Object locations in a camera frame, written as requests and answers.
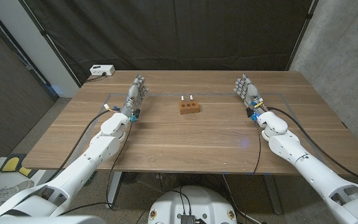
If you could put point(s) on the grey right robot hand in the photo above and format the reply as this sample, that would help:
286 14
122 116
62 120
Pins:
250 93

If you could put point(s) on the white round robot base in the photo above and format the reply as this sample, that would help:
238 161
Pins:
197 202

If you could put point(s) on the white table leg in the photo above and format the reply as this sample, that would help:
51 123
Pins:
113 189

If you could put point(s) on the dark round ribbed object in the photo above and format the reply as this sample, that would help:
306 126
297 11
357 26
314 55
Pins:
130 177

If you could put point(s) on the yellow and black pad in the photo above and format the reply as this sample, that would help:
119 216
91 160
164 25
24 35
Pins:
11 163

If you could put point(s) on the grey table leg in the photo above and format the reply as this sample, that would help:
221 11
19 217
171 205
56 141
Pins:
273 194

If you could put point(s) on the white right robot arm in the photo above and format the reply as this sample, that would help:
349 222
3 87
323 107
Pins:
309 168

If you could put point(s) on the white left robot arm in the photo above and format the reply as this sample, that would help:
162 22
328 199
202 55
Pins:
82 161

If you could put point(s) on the white power outlet box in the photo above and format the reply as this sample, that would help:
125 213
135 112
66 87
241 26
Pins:
102 70

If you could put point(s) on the wooden block with three holes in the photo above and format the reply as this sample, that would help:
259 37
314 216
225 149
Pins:
189 109

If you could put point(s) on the white sneaker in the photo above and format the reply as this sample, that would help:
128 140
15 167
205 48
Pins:
15 189

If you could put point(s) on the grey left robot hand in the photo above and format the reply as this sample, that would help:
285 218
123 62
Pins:
134 93

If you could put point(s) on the black backdrop stand pole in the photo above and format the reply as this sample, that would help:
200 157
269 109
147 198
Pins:
309 15
43 32

